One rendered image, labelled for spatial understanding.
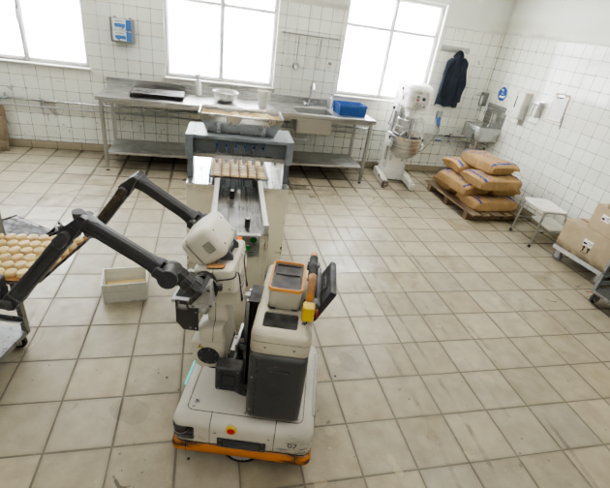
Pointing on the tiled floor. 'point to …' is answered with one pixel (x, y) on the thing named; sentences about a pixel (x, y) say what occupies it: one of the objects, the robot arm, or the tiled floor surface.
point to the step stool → (543, 216)
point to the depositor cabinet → (276, 198)
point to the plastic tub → (124, 285)
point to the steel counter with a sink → (309, 123)
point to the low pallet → (470, 207)
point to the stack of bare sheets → (18, 227)
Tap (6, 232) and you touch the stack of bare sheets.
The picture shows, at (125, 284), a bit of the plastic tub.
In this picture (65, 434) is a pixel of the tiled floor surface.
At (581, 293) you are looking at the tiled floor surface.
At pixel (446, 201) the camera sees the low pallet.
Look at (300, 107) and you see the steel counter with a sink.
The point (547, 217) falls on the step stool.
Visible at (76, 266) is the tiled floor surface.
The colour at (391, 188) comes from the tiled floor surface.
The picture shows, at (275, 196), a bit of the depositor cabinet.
